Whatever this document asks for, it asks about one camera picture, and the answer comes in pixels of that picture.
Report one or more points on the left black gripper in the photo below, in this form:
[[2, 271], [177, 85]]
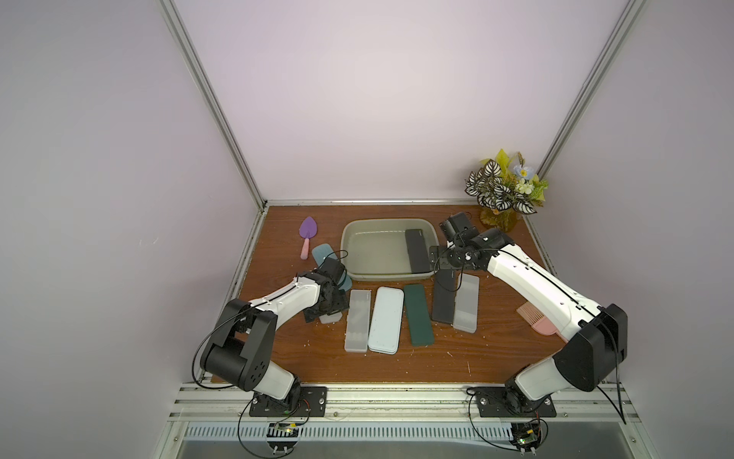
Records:
[[342, 301]]

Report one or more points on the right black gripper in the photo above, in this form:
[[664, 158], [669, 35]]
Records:
[[439, 257]]

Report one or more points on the dark grey pencil case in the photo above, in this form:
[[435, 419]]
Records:
[[418, 254], [443, 298]]

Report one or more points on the teal ribbed pencil case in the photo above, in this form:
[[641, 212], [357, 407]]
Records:
[[325, 251]]

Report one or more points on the grey-green plastic storage box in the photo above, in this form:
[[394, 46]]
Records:
[[377, 249]]

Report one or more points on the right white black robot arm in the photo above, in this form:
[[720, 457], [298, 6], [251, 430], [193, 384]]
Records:
[[596, 337]]

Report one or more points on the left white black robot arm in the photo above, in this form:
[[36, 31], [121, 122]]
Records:
[[239, 348]]

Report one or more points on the pale blue white pencil case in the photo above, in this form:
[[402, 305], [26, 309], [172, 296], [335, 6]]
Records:
[[385, 328]]

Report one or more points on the dark green pencil case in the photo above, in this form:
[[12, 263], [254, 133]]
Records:
[[419, 322]]

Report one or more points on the artificial flower plant in vase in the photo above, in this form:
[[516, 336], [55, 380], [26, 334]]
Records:
[[507, 189]]

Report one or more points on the left small circuit board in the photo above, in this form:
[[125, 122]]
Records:
[[282, 438]]

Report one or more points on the small circuit board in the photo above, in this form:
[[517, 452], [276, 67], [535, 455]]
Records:
[[526, 437], [282, 438]]

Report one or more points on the right small circuit board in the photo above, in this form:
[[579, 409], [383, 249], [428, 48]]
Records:
[[526, 437]]

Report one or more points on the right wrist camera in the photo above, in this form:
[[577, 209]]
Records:
[[458, 229]]

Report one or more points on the purple trowel pink handle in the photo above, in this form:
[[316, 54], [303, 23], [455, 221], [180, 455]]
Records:
[[307, 231]]

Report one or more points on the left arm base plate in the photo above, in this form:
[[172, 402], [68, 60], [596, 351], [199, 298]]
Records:
[[303, 401]]

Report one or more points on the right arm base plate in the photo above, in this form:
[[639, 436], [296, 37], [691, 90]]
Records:
[[503, 402]]

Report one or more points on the aluminium front rail frame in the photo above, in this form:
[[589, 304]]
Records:
[[424, 419]]

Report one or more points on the right aluminium corner post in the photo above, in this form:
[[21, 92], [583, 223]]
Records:
[[602, 65]]

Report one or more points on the aluminium corner post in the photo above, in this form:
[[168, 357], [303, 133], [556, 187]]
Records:
[[176, 25], [602, 65]]

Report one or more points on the left aluminium corner post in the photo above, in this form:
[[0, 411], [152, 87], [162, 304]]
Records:
[[176, 25]]

